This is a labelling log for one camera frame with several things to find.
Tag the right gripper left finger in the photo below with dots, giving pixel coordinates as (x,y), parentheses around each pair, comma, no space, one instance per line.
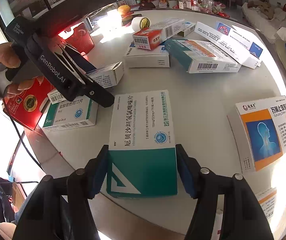
(59,207)

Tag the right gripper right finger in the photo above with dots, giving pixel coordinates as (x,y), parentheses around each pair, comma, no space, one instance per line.
(243,217)

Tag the orange blue head medicine box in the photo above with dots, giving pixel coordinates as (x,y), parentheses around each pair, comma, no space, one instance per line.
(259,129)

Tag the white teal triangle medicine box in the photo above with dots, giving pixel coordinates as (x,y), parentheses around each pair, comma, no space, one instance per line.
(142,155)

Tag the red white Daktarin box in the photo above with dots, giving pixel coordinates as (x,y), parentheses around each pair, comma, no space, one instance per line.
(153,36)

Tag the person left hand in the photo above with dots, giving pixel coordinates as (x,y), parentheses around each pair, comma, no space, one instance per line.
(9,58)

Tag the red cardboard fruit box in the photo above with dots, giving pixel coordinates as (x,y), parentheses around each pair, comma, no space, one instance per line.
(25,108)

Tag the green white metformin box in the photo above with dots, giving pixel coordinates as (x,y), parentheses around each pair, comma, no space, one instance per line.
(82,112)

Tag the white small barcode box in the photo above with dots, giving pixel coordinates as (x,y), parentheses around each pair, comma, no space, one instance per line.
(108,76)

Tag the orange fruit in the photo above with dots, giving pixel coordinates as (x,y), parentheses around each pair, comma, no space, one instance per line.
(124,9)

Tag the white tape roll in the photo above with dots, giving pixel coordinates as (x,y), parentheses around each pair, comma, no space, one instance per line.
(139,23)

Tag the blue capsule medicine box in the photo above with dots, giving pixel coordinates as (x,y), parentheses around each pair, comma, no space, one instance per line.
(140,58)

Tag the white repaglinide stamped box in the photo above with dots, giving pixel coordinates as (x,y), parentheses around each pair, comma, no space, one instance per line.
(189,28)

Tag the green orange cefixime medicine box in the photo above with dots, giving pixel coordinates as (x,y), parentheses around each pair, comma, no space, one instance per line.
(201,57)

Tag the red round coffee table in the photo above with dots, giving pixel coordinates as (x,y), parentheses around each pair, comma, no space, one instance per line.
(204,6)

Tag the long white blue medicine box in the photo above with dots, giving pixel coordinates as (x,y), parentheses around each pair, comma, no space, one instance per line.
(229,45)

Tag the white sofa with blankets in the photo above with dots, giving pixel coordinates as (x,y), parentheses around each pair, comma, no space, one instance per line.
(264,17)

